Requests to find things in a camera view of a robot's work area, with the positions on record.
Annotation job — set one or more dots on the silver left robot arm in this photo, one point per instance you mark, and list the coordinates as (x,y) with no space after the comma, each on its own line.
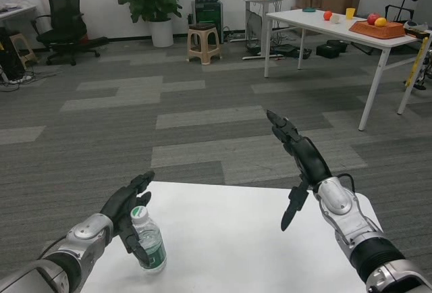
(60,252)

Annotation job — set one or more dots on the red apple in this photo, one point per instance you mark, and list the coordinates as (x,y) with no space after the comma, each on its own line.
(372,19)

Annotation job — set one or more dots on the yellow lemon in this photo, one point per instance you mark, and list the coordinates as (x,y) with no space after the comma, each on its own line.
(380,22)

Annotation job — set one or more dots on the black green computer tower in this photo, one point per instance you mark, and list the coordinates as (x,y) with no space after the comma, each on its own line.
(208,13)

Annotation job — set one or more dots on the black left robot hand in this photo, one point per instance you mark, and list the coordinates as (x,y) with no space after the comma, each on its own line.
(125,205)

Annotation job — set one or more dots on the white power strip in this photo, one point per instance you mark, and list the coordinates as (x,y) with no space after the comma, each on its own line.
(20,79)

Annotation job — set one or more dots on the black office chair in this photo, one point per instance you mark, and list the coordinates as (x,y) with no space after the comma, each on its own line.
(66,19)

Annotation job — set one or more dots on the white plant pot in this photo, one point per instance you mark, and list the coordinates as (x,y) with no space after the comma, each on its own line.
(162,32)

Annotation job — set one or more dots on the teal plate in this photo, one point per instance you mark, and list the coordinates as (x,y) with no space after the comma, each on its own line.
(309,10)

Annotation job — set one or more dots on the orange woven basket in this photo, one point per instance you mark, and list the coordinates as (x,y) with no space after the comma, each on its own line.
(376,29)

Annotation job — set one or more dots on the yellow cup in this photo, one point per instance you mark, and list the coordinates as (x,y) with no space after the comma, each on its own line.
(350,13)

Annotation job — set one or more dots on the yellow measuring stick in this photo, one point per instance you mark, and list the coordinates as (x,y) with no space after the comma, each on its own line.
(417,60)

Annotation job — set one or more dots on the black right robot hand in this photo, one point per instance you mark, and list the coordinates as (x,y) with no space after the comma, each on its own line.
(310,161)

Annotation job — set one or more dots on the wooden stool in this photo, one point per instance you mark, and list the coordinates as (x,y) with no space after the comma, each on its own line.
(22,48)

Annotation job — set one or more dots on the black case on floor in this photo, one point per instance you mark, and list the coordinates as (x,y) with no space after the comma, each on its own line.
(331,50)

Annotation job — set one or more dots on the small white desk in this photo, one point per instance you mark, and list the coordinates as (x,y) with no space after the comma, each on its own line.
(258,13)

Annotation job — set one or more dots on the long white table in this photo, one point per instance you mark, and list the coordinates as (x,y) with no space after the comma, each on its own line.
(341,29)

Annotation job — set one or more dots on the beige plastic stool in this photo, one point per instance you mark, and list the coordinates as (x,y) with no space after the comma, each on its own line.
(204,44)

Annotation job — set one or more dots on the clear plastic water bottle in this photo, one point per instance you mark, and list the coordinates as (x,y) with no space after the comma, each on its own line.
(150,242)

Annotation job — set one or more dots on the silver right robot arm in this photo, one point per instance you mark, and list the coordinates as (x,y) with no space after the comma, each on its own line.
(361,232)

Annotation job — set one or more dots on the white desk with papers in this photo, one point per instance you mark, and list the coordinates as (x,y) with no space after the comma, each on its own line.
(13,11)

